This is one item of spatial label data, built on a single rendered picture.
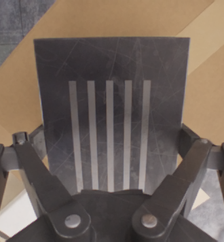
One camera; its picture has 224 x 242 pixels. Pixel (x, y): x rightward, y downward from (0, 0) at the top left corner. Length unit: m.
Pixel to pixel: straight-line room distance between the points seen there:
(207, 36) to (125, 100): 0.15
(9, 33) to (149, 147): 1.21
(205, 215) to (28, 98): 1.70
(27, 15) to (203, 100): 1.15
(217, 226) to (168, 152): 1.79
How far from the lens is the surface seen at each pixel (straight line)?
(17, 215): 0.79
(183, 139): 0.17
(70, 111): 0.16
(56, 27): 0.25
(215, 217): 1.87
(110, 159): 0.18
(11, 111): 0.29
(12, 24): 1.31
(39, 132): 0.17
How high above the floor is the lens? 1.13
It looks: 73 degrees down
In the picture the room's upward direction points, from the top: 179 degrees counter-clockwise
